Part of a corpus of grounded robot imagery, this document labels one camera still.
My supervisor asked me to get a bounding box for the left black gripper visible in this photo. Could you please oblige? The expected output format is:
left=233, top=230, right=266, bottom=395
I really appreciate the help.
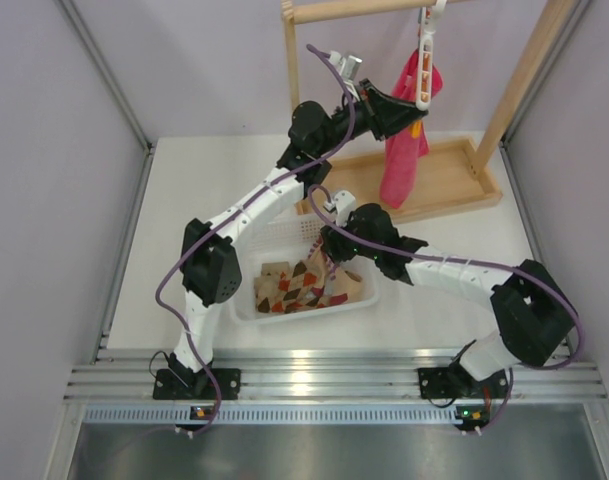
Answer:
left=314, top=78, right=426, bottom=156

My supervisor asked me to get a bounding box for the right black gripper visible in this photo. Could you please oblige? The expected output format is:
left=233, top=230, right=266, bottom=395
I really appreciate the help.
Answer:
left=322, top=209, right=381, bottom=265

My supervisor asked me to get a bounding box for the orange end clothespin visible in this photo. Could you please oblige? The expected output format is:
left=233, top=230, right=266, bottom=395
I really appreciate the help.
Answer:
left=410, top=120, right=423, bottom=138

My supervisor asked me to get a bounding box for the striped beige maroon sock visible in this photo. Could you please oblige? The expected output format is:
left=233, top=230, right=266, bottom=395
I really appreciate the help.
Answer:
left=307, top=236, right=364, bottom=307

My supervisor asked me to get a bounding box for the white plastic clip hanger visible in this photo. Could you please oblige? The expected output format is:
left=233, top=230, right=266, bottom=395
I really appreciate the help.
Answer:
left=415, top=0, right=447, bottom=111

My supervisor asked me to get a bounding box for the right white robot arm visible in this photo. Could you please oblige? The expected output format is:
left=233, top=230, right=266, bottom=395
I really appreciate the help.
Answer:
left=318, top=198, right=578, bottom=400

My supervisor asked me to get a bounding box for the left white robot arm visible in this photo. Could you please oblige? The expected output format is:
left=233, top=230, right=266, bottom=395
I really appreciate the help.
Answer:
left=153, top=80, right=427, bottom=401

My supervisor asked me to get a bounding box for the pink towel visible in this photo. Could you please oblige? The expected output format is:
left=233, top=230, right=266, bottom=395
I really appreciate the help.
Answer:
left=379, top=49, right=430, bottom=209

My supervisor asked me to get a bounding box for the wooden drying rack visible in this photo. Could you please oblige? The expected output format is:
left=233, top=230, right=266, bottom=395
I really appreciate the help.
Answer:
left=281, top=1, right=583, bottom=222

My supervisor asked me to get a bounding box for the argyle beige brown sock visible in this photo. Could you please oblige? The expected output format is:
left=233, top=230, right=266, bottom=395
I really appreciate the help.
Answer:
left=254, top=261, right=299, bottom=314

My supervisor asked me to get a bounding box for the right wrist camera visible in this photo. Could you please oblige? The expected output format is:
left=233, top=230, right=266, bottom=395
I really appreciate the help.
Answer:
left=324, top=190, right=357, bottom=227

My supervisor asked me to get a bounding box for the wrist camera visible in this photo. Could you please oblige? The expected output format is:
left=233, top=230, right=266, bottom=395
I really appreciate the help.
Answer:
left=324, top=190, right=357, bottom=227
left=328, top=50, right=363, bottom=83

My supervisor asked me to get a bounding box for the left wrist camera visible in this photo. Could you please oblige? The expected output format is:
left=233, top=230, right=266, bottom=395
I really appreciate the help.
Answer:
left=328, top=50, right=363, bottom=83

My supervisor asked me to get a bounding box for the aluminium mounting rail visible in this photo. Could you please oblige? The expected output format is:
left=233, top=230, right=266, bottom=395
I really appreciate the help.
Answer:
left=64, top=350, right=608, bottom=428

